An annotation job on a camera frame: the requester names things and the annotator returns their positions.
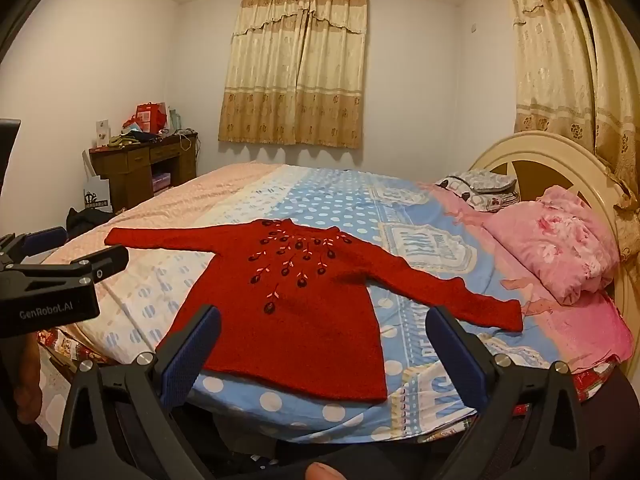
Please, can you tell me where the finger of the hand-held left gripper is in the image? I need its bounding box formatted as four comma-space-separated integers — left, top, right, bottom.
27, 245, 130, 287
0, 226, 69, 263

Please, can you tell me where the beige window curtain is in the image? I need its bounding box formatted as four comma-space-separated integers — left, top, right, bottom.
217, 0, 370, 150

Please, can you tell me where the green cloth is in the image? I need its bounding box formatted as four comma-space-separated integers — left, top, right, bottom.
106, 132, 143, 149

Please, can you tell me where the red patterned mattress cover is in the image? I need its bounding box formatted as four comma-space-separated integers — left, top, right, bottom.
37, 327, 118, 367

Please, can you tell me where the cream wooden headboard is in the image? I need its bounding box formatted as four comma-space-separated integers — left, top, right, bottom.
467, 131, 640, 361

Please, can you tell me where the pink floral pillow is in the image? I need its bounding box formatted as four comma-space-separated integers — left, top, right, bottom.
482, 185, 621, 307

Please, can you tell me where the person's left hand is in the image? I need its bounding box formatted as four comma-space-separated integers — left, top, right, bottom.
12, 332, 45, 428

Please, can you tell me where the dark wooden desk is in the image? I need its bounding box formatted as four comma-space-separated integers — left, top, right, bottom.
89, 131, 199, 213

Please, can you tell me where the grey patterned pillow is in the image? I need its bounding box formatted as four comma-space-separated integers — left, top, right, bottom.
435, 170, 519, 212

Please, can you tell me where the red embroidered knit sweater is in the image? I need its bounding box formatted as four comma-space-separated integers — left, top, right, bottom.
104, 218, 524, 402

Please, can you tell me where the white paper bag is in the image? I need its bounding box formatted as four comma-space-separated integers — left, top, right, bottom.
81, 150, 114, 212

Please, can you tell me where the black cloth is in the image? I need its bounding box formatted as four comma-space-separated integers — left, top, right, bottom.
66, 207, 117, 240

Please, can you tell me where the polka dot bed sheet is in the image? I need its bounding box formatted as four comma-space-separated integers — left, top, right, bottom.
40, 161, 636, 445

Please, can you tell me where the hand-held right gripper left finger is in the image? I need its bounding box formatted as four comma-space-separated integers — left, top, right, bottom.
57, 305, 222, 480

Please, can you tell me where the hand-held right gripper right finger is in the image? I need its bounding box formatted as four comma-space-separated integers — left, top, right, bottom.
425, 305, 583, 480

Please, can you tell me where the person's right hand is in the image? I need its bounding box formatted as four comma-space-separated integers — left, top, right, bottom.
304, 462, 347, 480

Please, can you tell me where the red gift bag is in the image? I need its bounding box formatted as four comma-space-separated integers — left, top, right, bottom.
135, 102, 169, 134

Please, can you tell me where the beige floral side curtain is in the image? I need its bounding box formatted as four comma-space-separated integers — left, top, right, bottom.
502, 0, 640, 266

